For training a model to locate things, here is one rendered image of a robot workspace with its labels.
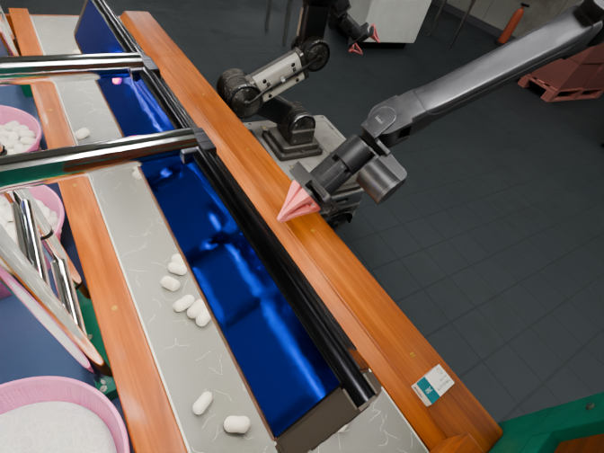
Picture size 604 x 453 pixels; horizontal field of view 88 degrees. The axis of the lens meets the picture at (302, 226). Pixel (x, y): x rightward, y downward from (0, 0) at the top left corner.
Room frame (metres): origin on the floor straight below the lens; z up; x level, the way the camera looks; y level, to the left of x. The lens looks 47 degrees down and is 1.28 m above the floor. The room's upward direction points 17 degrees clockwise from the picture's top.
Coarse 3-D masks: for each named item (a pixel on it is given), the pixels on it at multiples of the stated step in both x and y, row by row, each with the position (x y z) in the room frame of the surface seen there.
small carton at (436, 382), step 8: (432, 368) 0.25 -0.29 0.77; (440, 368) 0.24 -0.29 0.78; (424, 376) 0.22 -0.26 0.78; (432, 376) 0.23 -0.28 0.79; (440, 376) 0.23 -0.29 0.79; (448, 376) 0.23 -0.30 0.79; (416, 384) 0.21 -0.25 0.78; (424, 384) 0.21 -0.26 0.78; (432, 384) 0.21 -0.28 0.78; (440, 384) 0.22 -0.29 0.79; (448, 384) 0.22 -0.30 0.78; (416, 392) 0.20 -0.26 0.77; (424, 392) 0.20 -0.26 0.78; (432, 392) 0.20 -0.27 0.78; (440, 392) 0.20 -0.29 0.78; (424, 400) 0.19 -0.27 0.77; (432, 400) 0.19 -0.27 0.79
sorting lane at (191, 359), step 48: (48, 48) 0.95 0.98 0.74; (96, 96) 0.77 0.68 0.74; (96, 192) 0.43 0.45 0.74; (144, 192) 0.47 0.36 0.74; (144, 240) 0.35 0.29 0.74; (144, 288) 0.25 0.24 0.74; (192, 288) 0.28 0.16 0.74; (192, 336) 0.19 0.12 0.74; (192, 384) 0.12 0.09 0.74; (240, 384) 0.14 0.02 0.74; (192, 432) 0.07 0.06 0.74; (336, 432) 0.12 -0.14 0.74; (384, 432) 0.14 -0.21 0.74
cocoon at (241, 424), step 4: (232, 416) 0.10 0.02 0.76; (236, 416) 0.10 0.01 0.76; (240, 416) 0.10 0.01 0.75; (244, 416) 0.10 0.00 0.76; (228, 420) 0.09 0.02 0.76; (232, 420) 0.09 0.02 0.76; (236, 420) 0.09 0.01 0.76; (240, 420) 0.09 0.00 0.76; (244, 420) 0.10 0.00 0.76; (248, 420) 0.10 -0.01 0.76; (224, 424) 0.08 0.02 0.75; (228, 424) 0.09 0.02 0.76; (232, 424) 0.09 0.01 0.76; (236, 424) 0.09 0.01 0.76; (240, 424) 0.09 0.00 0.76; (244, 424) 0.09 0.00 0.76; (248, 424) 0.09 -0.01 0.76; (228, 428) 0.08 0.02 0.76; (232, 428) 0.08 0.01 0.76; (236, 428) 0.08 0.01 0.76; (240, 428) 0.09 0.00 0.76; (244, 428) 0.09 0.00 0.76; (248, 428) 0.09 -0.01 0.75; (240, 432) 0.08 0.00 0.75
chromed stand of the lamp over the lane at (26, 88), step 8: (0, 8) 0.88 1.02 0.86; (0, 16) 0.78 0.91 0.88; (0, 24) 0.77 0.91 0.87; (8, 24) 0.89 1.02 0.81; (0, 32) 0.77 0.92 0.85; (8, 32) 0.78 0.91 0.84; (8, 40) 0.77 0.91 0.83; (8, 48) 0.77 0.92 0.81; (16, 48) 0.88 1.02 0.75; (24, 88) 0.76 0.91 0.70
